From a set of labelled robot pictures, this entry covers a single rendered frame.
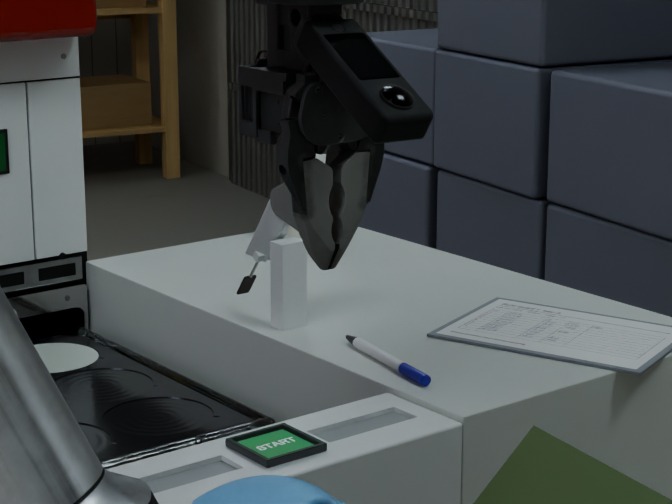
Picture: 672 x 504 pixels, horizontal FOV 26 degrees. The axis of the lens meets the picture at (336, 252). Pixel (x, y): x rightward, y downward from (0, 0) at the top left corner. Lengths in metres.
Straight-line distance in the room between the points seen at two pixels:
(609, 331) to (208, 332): 0.39
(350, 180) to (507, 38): 2.11
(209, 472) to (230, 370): 0.36
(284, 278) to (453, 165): 2.04
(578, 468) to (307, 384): 0.50
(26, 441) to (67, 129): 0.95
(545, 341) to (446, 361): 0.11
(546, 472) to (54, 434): 0.32
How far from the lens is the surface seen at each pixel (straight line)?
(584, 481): 0.87
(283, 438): 1.13
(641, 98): 2.85
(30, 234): 1.62
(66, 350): 1.56
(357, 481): 1.12
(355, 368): 1.28
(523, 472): 0.90
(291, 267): 1.37
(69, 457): 0.72
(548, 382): 1.26
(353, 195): 1.09
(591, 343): 1.36
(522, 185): 3.16
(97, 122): 6.94
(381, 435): 1.14
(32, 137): 1.61
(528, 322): 1.41
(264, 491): 0.65
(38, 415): 0.71
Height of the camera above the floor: 1.38
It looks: 14 degrees down
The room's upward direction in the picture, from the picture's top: straight up
